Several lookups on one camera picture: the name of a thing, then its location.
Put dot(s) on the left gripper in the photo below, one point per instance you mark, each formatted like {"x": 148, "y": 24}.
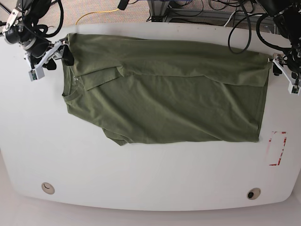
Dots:
{"x": 289, "y": 64}

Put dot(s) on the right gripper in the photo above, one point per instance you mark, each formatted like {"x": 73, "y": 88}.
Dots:
{"x": 23, "y": 28}

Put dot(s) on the olive green T-shirt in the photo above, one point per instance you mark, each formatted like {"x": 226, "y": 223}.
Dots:
{"x": 165, "y": 91}

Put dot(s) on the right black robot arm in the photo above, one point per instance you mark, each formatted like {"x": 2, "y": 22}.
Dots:
{"x": 23, "y": 28}

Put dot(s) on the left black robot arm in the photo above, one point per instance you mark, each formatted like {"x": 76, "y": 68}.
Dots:
{"x": 286, "y": 15}

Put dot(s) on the red tape rectangle marking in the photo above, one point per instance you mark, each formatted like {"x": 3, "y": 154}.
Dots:
{"x": 276, "y": 147}

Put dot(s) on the left table grommet hole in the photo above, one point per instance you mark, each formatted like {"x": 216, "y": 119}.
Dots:
{"x": 48, "y": 188}

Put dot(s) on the table grommet hole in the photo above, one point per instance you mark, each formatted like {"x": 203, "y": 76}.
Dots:
{"x": 253, "y": 193}
{"x": 48, "y": 188}

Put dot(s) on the right table grommet hole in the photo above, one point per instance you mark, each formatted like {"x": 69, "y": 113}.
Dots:
{"x": 253, "y": 193}

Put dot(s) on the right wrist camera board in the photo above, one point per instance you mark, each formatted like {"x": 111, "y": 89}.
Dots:
{"x": 36, "y": 74}

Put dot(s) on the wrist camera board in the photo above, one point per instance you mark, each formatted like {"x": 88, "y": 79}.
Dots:
{"x": 36, "y": 74}
{"x": 294, "y": 89}

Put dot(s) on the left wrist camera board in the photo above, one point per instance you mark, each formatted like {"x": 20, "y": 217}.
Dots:
{"x": 294, "y": 89}

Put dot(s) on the aluminium frame base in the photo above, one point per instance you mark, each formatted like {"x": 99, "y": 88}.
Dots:
{"x": 158, "y": 10}

